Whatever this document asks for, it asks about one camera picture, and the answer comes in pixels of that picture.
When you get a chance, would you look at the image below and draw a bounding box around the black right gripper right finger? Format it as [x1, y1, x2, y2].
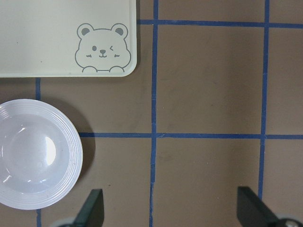
[237, 186, 282, 227]

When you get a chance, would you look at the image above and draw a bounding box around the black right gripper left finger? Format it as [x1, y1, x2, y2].
[73, 189, 105, 227]

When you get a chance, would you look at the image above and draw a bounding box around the cream bear tray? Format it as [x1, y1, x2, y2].
[0, 0, 137, 78]

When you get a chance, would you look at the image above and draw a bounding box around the white round plate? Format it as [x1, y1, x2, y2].
[0, 99, 83, 210]

